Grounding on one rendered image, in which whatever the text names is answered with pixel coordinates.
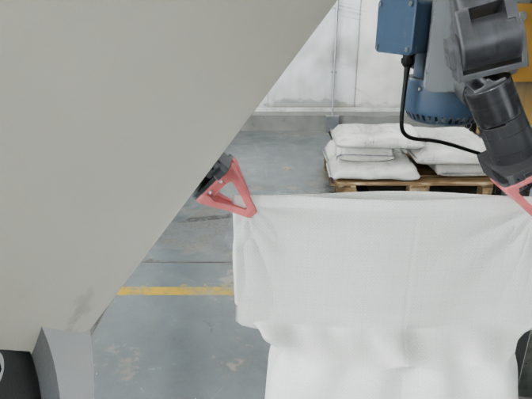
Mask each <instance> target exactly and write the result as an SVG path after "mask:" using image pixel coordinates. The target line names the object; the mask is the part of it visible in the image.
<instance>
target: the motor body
mask: <svg viewBox="0 0 532 399"><path fill-rule="evenodd" d="M414 58H415V63H414V64H413V66H412V67H411V68H412V69H413V74H410V75H409V76H408V84H407V91H406V98H405V111H406V113H407V115H408V117H409V118H411V119H412V120H415V121H417V122H420V123H423V124H431V125H438V126H463V125H468V124H473V123H475V121H474V118H473V115H472V113H471V111H470V110H469V109H468V108H467V107H466V106H465V105H464V104H463V103H462V102H461V101H460V100H459V99H458V97H457V96H456V94H455V93H433V92H429V91H427V90H426V89H425V88H424V72H425V65H426V58H427V53H416V55H414Z"/></svg>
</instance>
